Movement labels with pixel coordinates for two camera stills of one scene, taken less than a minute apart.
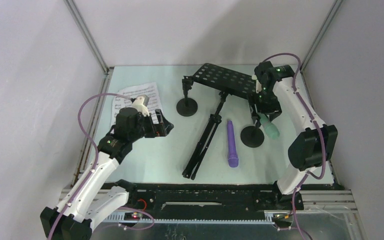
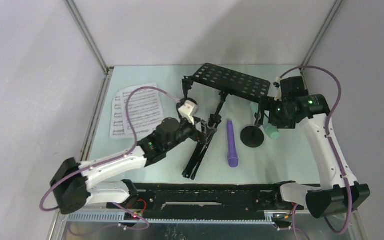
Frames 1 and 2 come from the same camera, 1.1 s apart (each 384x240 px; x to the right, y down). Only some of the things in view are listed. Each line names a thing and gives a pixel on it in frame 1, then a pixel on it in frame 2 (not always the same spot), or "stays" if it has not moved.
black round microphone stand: (252, 136) stays
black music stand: (227, 80) stays
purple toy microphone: (233, 160) stays
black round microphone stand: (187, 106) stays
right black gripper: (274, 109) -> (287, 124)
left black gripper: (161, 129) -> (196, 135)
